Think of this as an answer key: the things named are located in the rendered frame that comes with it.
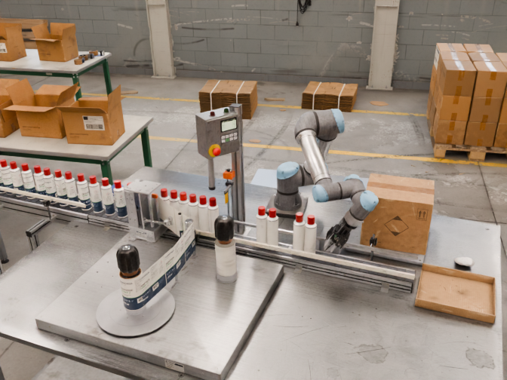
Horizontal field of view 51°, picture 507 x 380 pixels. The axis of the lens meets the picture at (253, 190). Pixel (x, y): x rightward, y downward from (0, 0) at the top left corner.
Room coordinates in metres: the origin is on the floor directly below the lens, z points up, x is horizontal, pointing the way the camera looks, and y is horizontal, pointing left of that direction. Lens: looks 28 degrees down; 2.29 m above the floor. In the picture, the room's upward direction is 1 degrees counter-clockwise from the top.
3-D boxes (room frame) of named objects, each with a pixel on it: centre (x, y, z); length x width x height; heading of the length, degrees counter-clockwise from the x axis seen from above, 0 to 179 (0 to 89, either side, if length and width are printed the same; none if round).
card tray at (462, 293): (1.76, -0.84, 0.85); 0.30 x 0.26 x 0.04; 68
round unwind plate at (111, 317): (1.64, 0.47, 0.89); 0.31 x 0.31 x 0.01
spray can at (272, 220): (2.06, -0.08, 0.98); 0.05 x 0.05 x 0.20
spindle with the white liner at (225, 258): (1.84, 0.12, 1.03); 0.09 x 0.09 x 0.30
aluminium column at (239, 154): (2.28, 0.07, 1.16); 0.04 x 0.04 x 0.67; 68
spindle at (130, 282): (1.64, 0.47, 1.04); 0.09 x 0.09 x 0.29
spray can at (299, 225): (2.02, -0.20, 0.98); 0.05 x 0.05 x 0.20
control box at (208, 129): (2.25, 0.15, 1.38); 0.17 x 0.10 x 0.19; 123
